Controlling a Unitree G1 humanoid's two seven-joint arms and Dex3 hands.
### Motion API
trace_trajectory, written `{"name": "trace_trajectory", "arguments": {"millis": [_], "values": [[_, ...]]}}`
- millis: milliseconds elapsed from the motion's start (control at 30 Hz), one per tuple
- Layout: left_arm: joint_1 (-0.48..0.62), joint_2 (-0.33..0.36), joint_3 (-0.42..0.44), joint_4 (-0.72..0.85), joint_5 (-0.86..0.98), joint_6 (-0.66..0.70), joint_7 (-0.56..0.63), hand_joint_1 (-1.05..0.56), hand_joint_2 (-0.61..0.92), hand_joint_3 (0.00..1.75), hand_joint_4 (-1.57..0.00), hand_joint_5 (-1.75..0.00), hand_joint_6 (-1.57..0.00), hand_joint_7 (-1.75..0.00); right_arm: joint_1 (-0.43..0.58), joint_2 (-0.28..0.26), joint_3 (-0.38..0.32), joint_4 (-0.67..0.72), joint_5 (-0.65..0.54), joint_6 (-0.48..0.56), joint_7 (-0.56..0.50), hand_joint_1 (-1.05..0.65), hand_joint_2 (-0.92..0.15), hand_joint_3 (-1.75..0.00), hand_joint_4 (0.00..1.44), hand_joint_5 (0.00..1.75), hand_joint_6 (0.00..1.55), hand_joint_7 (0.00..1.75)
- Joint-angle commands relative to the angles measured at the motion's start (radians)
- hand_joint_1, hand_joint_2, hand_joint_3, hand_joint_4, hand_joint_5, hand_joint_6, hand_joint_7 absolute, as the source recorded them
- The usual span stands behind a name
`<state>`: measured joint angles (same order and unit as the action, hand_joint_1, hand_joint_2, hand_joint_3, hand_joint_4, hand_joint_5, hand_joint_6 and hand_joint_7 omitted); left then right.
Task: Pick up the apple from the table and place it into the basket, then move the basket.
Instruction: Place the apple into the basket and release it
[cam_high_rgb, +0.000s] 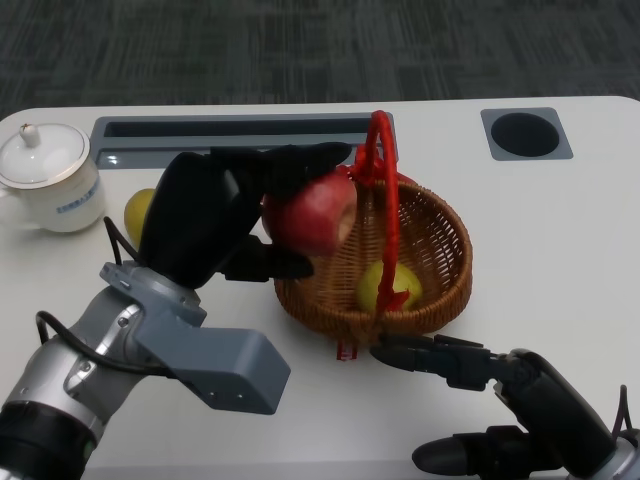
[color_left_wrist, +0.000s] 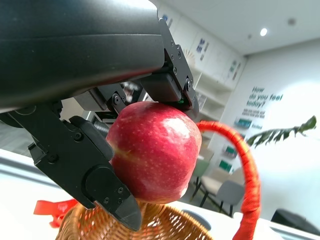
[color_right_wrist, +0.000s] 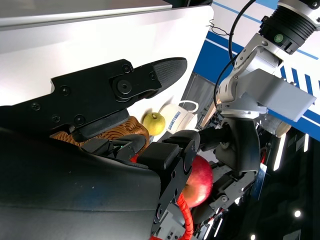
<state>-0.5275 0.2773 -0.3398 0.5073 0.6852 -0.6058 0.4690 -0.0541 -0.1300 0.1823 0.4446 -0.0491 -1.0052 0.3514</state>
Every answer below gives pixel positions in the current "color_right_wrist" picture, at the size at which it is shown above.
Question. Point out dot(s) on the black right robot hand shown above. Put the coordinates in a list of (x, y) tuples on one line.
[(75, 195)]

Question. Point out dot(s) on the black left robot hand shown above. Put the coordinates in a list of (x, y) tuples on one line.
[(240, 145)]

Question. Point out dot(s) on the red apple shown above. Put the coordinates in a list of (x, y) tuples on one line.
[(200, 180)]

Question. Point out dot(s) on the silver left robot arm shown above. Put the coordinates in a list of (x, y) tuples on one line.
[(250, 50)]

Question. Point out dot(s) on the white ceramic mug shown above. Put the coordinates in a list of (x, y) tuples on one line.
[(177, 118)]

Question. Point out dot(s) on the large green pear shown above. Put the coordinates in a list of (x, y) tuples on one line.
[(153, 123)]

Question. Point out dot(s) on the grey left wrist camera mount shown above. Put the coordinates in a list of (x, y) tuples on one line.
[(280, 92)]

